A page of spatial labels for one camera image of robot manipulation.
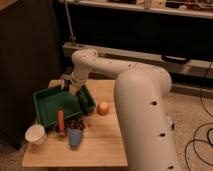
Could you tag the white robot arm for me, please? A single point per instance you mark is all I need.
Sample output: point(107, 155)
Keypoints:
point(138, 96)

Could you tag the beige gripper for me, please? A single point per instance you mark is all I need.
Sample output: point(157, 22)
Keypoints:
point(78, 79)

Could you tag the orange carrot toy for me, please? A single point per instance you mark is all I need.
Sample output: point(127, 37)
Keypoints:
point(61, 125)

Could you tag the metal pole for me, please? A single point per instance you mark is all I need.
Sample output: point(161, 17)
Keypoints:
point(72, 36)

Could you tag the green plastic tray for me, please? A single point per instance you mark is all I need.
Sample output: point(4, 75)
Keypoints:
point(49, 101)

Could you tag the wooden shelf beam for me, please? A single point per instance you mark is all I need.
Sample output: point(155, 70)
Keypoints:
point(191, 68)

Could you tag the white paper cup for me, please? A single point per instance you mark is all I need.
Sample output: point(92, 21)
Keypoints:
point(36, 134)

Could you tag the black object on shelf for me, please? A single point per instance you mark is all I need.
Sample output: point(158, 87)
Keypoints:
point(175, 59)

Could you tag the dark grape bunch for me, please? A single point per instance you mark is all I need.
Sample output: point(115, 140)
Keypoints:
point(77, 123)

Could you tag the wooden table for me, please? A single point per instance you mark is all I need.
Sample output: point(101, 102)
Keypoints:
point(101, 145)

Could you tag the blue plastic cup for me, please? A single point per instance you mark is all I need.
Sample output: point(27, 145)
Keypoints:
point(75, 136)

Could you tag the orange round fruit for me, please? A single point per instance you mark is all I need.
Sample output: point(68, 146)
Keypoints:
point(103, 108)

